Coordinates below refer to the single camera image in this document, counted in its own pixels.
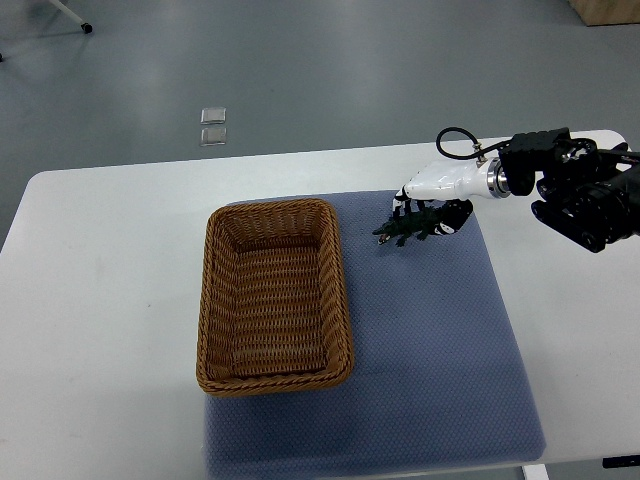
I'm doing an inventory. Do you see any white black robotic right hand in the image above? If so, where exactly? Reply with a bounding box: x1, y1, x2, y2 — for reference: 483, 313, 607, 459
391, 158, 510, 239

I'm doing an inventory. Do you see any dark green toy crocodile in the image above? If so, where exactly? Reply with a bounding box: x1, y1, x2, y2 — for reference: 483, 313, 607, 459
372, 208, 440, 247

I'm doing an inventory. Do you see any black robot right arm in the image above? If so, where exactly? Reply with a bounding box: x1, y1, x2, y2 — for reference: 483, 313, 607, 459
498, 128, 639, 253

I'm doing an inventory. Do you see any brown wicker basket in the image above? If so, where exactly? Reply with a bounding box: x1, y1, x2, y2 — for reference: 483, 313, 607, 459
196, 198, 354, 397

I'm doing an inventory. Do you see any blue grey fabric mat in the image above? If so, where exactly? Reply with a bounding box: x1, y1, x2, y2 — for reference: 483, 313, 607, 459
203, 191, 546, 479

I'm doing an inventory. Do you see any wooden box corner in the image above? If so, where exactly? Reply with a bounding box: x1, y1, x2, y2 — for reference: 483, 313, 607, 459
568, 0, 639, 26

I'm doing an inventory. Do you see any lower metal floor plate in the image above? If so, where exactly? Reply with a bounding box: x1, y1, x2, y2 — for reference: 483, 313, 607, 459
200, 127, 227, 146

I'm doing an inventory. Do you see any metal floor plate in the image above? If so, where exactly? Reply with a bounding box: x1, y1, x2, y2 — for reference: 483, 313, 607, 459
201, 107, 226, 125
200, 127, 227, 146

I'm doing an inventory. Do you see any upper metal floor plate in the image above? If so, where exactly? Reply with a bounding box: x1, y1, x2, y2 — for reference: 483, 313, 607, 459
201, 107, 226, 125

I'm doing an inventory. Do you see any white table leg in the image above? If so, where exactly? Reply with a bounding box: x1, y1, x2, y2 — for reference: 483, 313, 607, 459
521, 464, 550, 480

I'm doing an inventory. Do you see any black table control panel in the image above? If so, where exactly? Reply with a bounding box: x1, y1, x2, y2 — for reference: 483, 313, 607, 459
602, 454, 640, 469

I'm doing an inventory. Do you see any white chair leg with caster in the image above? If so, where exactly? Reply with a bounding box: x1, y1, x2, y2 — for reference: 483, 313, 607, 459
49, 0, 93, 35

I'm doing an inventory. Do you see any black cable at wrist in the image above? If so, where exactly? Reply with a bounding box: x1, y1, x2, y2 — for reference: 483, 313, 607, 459
435, 126, 512, 164

